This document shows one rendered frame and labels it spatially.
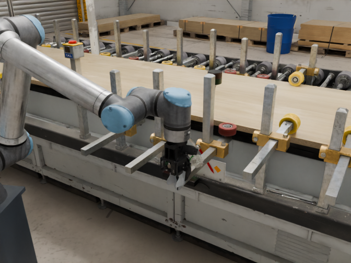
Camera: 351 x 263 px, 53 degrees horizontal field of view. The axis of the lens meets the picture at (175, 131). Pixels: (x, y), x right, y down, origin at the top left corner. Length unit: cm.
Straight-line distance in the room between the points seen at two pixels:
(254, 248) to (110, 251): 86
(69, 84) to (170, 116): 33
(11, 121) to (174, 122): 81
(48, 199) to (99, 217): 48
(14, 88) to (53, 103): 93
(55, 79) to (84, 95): 12
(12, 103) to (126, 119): 69
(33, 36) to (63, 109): 103
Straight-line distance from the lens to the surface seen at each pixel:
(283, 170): 168
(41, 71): 121
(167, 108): 111
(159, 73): 152
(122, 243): 231
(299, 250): 195
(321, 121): 175
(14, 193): 183
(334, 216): 148
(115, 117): 105
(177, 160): 118
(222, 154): 149
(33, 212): 273
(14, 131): 171
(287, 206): 148
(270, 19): 723
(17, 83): 155
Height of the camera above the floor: 155
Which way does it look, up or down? 25 degrees down
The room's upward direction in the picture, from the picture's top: 1 degrees counter-clockwise
